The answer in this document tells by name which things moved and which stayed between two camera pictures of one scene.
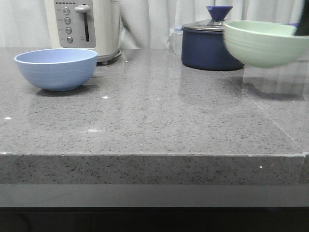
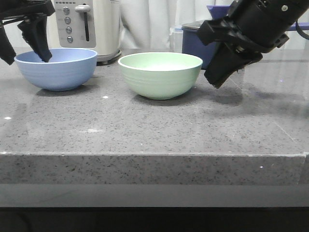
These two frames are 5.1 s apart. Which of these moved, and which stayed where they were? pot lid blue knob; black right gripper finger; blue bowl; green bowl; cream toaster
Moved: green bowl; black right gripper finger
Stayed: pot lid blue knob; blue bowl; cream toaster
